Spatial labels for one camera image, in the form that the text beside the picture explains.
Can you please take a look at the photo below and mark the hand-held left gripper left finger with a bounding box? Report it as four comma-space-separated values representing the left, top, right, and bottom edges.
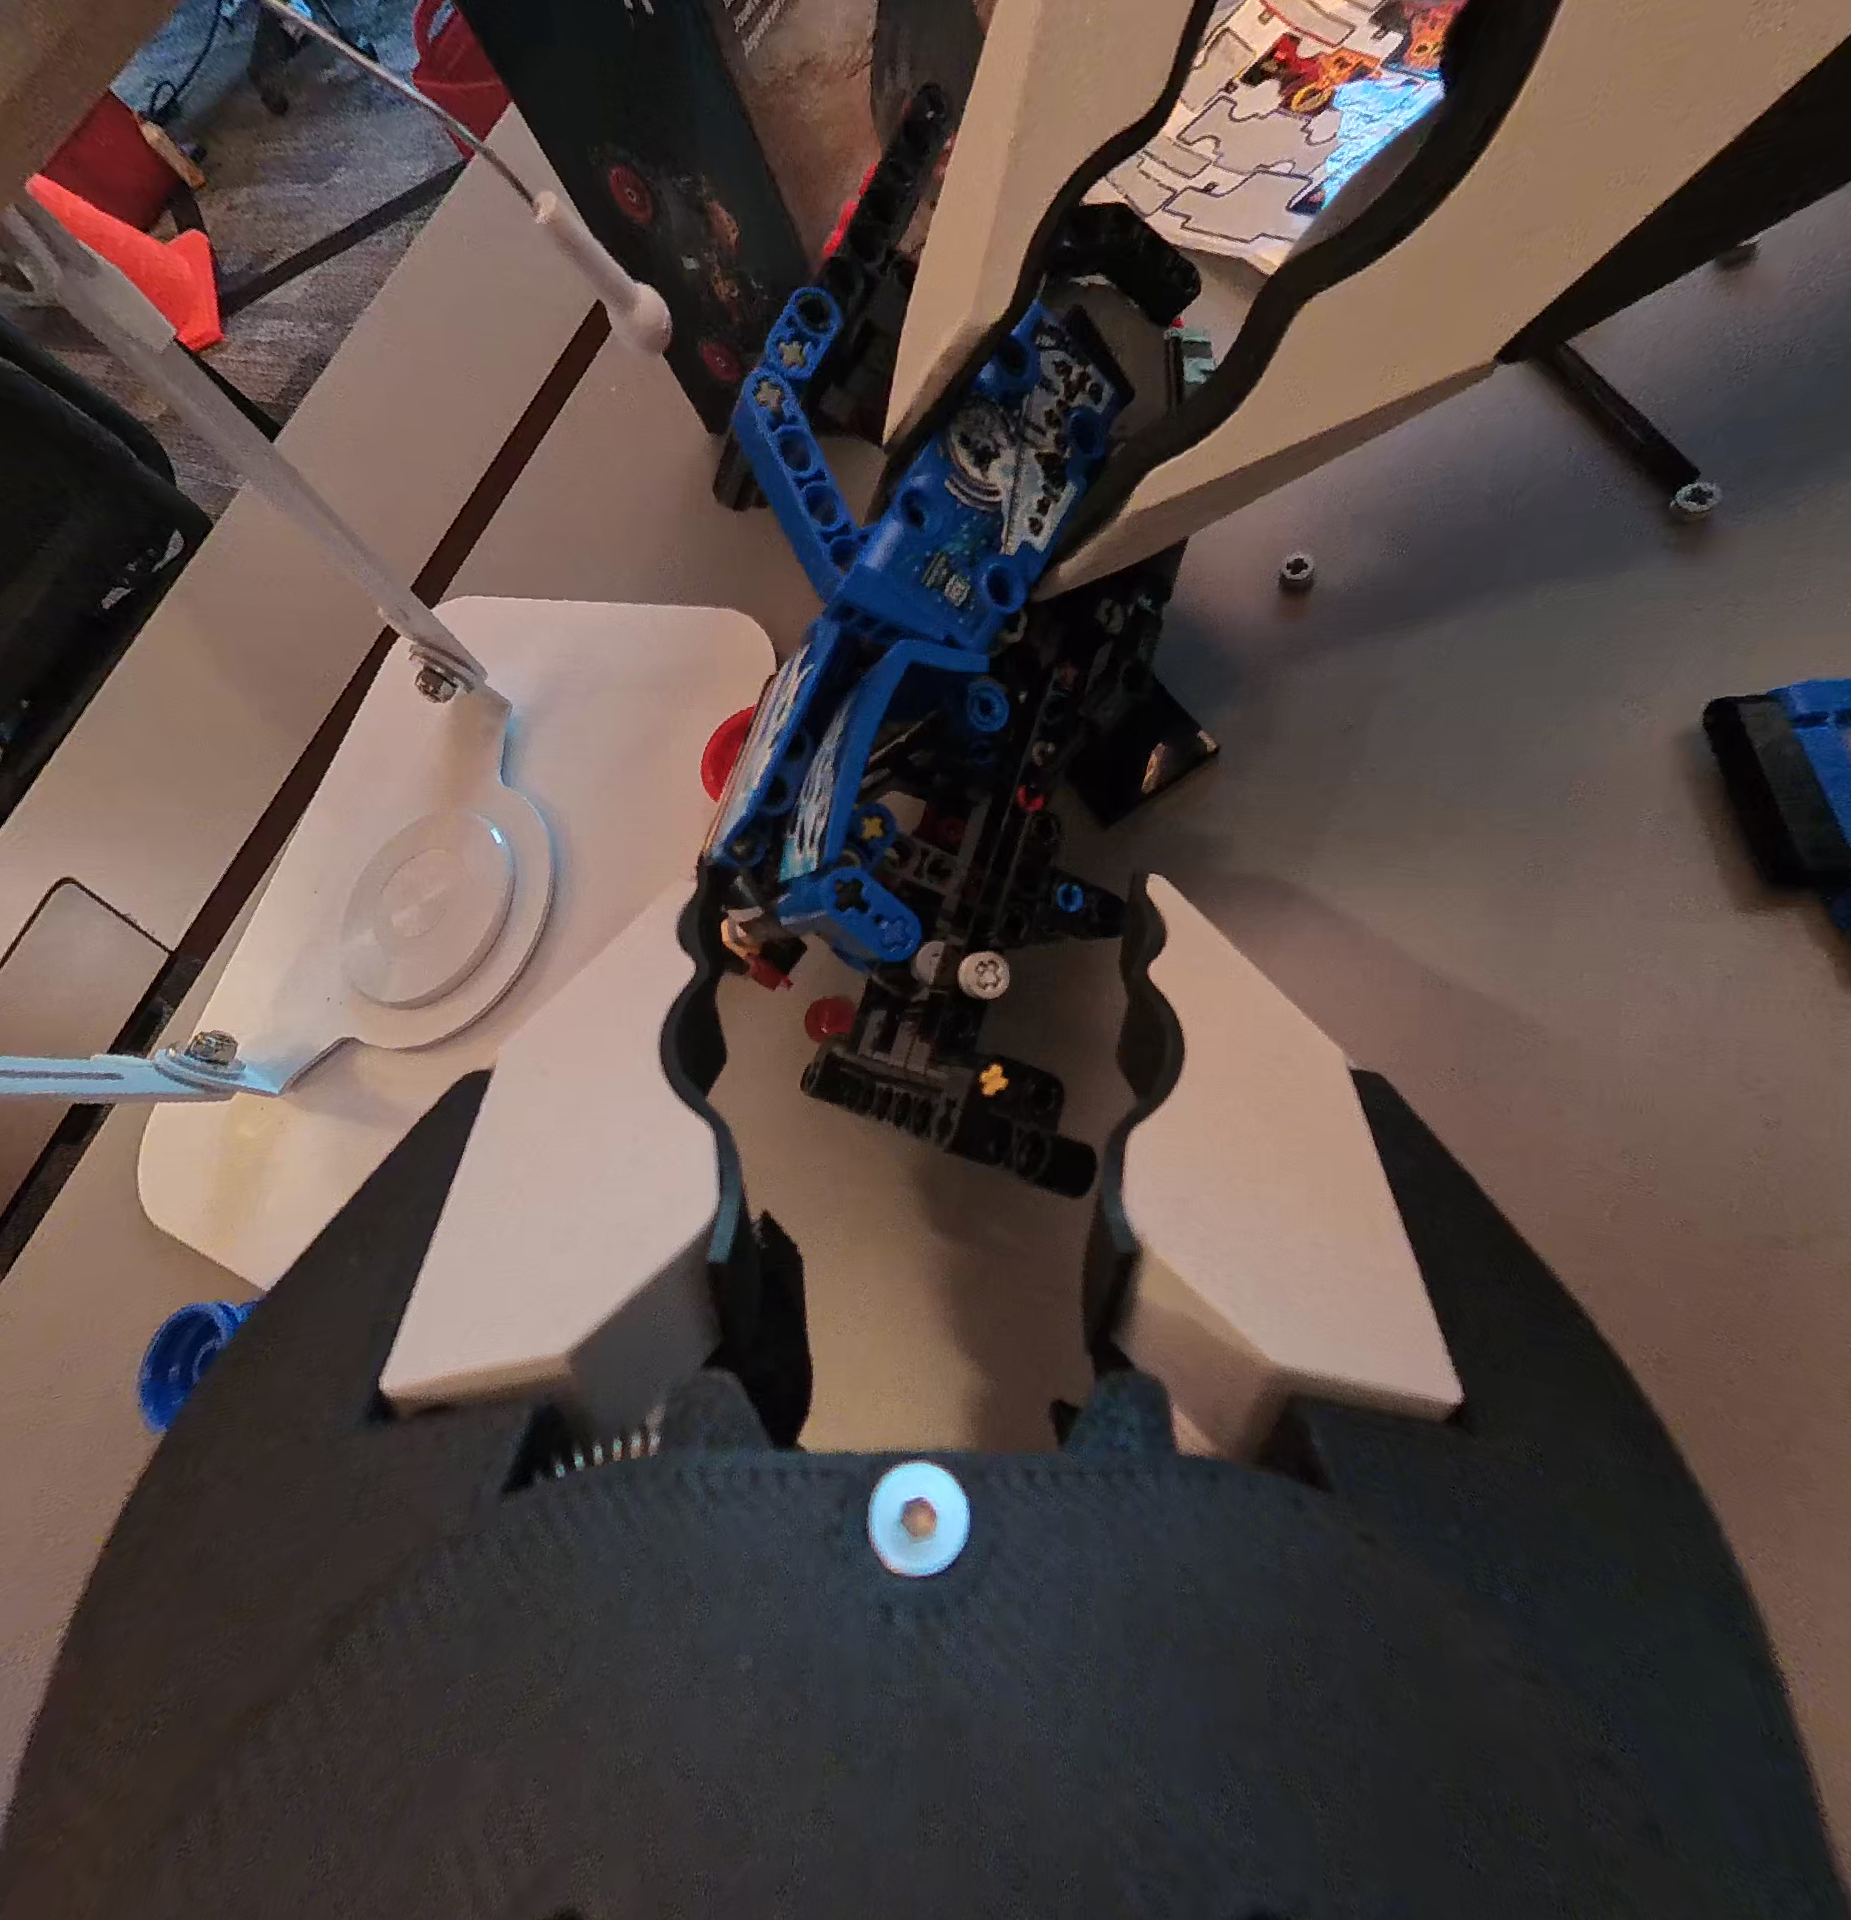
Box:
380, 879, 811, 1450

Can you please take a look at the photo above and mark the white metal stand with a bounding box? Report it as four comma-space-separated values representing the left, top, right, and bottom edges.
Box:
0, 202, 780, 1293

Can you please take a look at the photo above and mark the orange plastic object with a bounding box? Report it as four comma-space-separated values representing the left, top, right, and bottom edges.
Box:
27, 90, 220, 356

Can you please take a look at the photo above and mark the blue panel piece with pins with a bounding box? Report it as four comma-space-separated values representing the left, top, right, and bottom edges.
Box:
1701, 673, 1851, 975

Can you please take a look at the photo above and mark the black blue toy brick truck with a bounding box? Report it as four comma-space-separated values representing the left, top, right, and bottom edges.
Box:
703, 83, 1228, 1203

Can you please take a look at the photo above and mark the black axle rod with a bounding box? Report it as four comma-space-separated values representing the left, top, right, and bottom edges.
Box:
1530, 341, 1701, 494

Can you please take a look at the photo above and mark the white cable with plug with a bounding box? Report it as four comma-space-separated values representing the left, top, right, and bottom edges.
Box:
257, 0, 677, 356

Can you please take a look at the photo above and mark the blue wheel rim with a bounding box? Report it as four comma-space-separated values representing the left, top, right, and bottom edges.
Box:
138, 1302, 257, 1432

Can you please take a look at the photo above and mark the sticker sheet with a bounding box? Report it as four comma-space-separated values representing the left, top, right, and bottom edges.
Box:
1106, 0, 1466, 275

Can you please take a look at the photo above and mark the dark printed toy box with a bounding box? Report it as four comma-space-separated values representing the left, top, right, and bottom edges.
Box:
457, 0, 1020, 437

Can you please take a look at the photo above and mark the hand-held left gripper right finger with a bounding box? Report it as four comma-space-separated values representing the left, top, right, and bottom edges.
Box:
1087, 873, 1465, 1454

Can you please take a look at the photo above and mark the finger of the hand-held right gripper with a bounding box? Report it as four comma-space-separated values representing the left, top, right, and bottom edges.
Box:
1038, 0, 1851, 605
885, 0, 1213, 448

